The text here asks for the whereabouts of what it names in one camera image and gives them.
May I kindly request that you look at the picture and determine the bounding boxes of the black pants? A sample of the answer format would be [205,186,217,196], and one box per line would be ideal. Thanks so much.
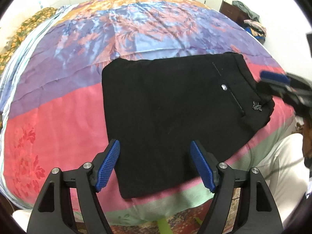
[102,52,274,199]

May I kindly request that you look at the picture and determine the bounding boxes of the person's white trouser legs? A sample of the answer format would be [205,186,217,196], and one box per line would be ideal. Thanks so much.
[256,133,309,227]

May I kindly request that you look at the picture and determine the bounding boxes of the laundry basket with clothes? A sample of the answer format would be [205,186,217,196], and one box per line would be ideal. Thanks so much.
[243,19,267,44]

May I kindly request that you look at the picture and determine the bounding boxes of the patterned floor rug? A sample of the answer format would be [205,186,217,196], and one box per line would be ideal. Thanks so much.
[111,188,241,234]

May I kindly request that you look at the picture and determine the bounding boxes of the grey green garment on nightstand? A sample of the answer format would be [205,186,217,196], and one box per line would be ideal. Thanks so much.
[232,1,260,22]

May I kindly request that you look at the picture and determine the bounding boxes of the dark wooden nightstand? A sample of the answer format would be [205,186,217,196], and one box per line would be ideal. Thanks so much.
[219,2,250,26]

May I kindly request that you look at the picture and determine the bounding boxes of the colourful striped bedspread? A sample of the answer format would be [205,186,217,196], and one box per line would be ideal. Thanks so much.
[0,0,297,227]

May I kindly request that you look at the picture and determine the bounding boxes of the floral orange green blanket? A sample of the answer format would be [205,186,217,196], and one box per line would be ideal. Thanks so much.
[1,7,58,74]

